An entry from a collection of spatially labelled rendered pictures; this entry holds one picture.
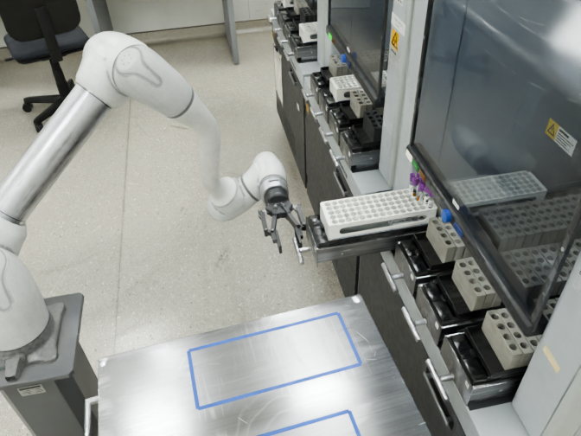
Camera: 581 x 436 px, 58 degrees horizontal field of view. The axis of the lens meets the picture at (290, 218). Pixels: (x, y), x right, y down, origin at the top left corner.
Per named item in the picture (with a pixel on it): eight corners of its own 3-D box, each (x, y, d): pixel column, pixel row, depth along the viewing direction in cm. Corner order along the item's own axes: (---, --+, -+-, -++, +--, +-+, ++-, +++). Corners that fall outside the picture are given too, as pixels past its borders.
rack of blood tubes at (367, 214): (420, 202, 150) (424, 185, 146) (435, 226, 142) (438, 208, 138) (319, 219, 146) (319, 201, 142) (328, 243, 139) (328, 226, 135)
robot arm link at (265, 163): (295, 187, 170) (263, 208, 173) (286, 160, 182) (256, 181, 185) (276, 166, 163) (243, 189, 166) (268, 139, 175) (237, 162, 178)
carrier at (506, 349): (515, 371, 106) (523, 354, 102) (506, 374, 106) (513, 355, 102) (488, 326, 115) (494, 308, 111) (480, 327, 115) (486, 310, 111)
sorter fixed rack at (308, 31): (360, 29, 246) (361, 16, 242) (367, 38, 239) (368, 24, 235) (298, 36, 243) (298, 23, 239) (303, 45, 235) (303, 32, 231)
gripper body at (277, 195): (261, 189, 161) (266, 208, 154) (289, 185, 162) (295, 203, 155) (263, 208, 166) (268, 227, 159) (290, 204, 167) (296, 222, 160)
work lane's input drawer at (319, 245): (525, 199, 160) (533, 175, 154) (551, 228, 150) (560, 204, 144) (290, 237, 151) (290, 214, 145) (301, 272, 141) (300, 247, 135)
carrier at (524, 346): (526, 369, 106) (534, 352, 102) (517, 372, 106) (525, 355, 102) (498, 324, 115) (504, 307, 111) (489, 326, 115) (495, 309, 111)
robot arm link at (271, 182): (286, 172, 165) (290, 183, 161) (287, 195, 171) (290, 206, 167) (258, 176, 164) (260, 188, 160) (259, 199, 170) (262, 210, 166)
